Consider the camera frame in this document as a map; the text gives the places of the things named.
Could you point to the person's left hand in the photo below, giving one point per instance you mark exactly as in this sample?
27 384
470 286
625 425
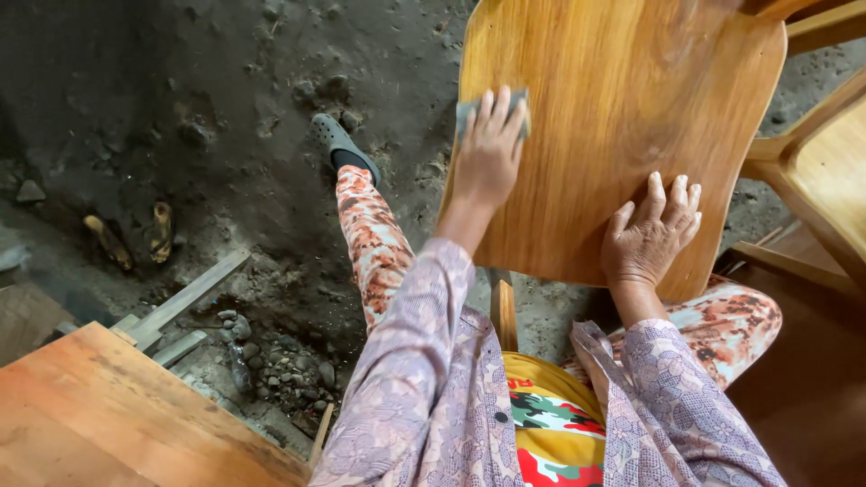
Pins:
487 159

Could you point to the person's right hand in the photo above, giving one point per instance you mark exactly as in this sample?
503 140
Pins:
643 250

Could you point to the grey sandpaper sheet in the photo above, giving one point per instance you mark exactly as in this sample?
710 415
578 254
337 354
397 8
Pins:
465 115

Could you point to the varnished wooden chair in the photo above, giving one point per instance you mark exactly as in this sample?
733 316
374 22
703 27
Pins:
609 101

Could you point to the orange patterned trousers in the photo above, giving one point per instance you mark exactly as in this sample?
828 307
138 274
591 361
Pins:
375 250

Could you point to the grey rubber clog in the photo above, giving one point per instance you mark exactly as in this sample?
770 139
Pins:
335 139

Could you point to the yellow camouflage print shirt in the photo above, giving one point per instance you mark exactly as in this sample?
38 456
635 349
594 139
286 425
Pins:
551 426

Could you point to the unvarnished wooden chair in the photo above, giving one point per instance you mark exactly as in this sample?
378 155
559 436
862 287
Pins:
825 162

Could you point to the dark brown wooden board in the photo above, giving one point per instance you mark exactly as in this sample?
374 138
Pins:
805 379

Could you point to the purple floral shirt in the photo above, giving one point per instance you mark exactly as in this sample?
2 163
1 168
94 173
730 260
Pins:
419 406

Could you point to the pile of small stones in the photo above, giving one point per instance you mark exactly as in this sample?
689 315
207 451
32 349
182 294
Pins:
291 375

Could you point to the thin wooden stick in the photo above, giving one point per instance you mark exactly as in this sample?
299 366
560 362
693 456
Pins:
321 436

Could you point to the dusty plastic bottle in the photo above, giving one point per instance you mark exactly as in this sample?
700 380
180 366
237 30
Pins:
240 368

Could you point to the long grey wooden slat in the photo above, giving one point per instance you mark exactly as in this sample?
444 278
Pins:
186 297

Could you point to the short grey wooden slat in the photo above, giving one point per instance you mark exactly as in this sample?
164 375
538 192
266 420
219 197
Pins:
179 348

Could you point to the reddish wooden table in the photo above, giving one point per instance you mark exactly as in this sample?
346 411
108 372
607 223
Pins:
115 419

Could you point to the grey stone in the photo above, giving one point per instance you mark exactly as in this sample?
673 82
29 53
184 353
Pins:
30 192

